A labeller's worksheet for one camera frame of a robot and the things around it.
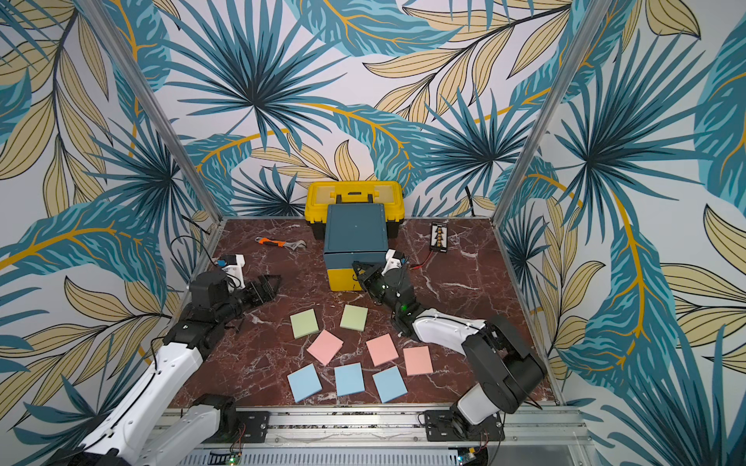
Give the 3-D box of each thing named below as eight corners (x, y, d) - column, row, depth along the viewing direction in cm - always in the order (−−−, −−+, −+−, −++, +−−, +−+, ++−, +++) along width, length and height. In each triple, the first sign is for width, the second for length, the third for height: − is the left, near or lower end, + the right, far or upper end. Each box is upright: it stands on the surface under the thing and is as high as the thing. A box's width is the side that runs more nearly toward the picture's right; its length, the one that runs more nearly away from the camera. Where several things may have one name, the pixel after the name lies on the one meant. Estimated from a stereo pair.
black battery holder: (429, 250, 113) (430, 247, 111) (430, 224, 121) (431, 220, 120) (447, 253, 112) (448, 249, 110) (447, 226, 121) (448, 222, 119)
